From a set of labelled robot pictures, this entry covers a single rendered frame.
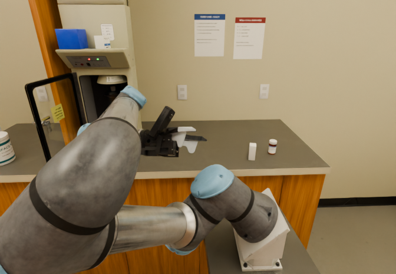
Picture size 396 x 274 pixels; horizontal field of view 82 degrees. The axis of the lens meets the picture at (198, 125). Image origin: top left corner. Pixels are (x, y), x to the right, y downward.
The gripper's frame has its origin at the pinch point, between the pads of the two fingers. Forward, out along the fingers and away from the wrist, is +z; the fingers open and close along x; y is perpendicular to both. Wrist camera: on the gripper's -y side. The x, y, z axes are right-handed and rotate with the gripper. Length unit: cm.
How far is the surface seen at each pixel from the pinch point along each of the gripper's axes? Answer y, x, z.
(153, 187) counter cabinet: 18, -48, -37
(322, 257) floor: 65, -142, 64
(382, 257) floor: 62, -154, 108
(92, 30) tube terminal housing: -57, -15, -63
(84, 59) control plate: -42, -16, -66
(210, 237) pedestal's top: 32.9, -15.5, 0.5
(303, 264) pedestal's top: 37.3, -14.9, 29.6
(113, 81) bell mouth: -38, -34, -61
